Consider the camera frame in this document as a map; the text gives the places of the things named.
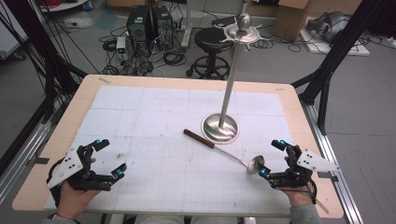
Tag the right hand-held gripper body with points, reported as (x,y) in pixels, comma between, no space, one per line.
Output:
(311,162)

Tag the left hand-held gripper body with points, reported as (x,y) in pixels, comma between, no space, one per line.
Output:
(67,166)

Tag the metal utensil stand with hooks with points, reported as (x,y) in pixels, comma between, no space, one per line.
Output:
(230,77)

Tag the person's left hand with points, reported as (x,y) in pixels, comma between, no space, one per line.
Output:
(74,200)

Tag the person's right hand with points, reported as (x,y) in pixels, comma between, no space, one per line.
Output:
(297,196)

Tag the black tape piece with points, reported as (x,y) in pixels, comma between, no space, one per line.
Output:
(39,160)

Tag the white grid mat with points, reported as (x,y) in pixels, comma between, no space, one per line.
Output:
(155,124)

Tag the white power supply box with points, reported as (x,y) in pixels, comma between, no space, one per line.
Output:
(121,46)

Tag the white flat board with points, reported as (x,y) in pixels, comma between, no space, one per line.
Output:
(355,49)

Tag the black computer tower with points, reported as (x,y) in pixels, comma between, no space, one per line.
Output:
(162,26)
(138,28)

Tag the black round stool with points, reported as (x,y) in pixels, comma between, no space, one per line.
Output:
(211,39)

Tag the cardboard box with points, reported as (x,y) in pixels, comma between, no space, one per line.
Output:
(291,18)

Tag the grey bag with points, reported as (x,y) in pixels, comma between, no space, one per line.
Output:
(330,25)

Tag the black flat device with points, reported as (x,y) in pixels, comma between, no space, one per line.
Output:
(224,21)

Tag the white floor stand pole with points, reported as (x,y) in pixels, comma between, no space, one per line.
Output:
(187,25)

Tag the aluminium rail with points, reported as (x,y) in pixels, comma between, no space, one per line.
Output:
(336,161)
(18,161)

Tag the black metal frame post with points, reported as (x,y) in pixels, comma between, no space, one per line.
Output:
(336,53)
(46,62)

